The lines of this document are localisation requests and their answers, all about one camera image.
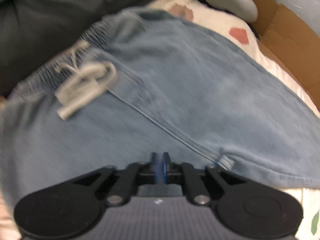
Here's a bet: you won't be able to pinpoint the cream bear print blanket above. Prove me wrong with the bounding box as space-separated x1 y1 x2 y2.
147 0 320 240

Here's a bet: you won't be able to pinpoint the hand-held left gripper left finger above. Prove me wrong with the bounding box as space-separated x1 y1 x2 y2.
72 152 161 207

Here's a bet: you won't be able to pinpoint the flattened cardboard box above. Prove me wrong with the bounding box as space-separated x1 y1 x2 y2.
232 0 320 100

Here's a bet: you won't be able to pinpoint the grey neck pillow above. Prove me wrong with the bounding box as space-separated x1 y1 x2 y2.
190 0 259 23

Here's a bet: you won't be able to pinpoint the blue denim pants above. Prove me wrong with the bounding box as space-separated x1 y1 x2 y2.
0 7 320 220

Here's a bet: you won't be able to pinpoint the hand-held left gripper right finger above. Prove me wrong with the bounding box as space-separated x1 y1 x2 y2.
161 152 248 206

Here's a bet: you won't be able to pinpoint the dark grey pillow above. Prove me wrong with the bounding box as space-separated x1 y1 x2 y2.
0 0 187 97

